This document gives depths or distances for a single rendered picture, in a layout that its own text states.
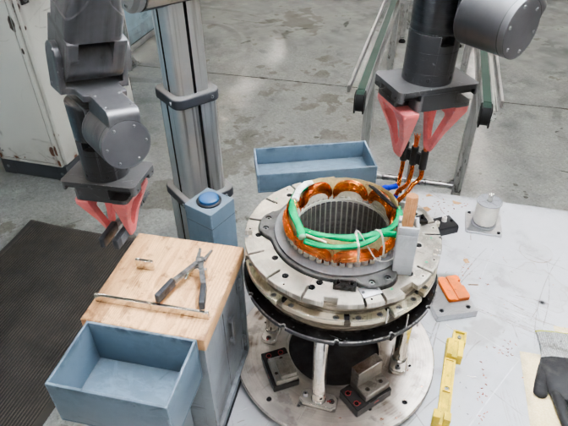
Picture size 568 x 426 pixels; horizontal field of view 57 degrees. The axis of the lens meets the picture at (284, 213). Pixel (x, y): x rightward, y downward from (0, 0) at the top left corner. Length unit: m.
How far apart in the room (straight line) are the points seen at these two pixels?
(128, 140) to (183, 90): 0.54
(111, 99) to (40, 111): 2.39
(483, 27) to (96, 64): 0.40
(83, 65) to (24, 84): 2.34
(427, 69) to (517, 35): 0.10
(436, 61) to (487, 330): 0.72
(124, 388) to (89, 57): 0.46
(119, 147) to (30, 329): 1.82
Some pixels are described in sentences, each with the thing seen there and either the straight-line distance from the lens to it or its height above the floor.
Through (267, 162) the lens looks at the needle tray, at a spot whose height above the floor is 1.03.
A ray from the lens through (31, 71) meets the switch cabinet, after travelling 2.90.
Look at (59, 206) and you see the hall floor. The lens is 3.00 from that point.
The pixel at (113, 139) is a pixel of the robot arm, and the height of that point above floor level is 1.37.
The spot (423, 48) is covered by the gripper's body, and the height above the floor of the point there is 1.44.
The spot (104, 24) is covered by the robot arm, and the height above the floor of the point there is 1.47.
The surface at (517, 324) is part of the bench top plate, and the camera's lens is 1.23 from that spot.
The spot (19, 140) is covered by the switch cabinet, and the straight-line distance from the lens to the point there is 3.21.
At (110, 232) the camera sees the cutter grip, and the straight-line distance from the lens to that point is 0.75.
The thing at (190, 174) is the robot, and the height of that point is 0.99.
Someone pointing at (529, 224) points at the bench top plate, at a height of 0.78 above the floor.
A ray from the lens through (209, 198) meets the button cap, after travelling 1.03.
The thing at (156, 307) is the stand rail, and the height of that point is 1.07.
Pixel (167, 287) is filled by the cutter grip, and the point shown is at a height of 1.09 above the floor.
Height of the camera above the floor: 1.64
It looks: 38 degrees down
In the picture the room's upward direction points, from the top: 1 degrees counter-clockwise
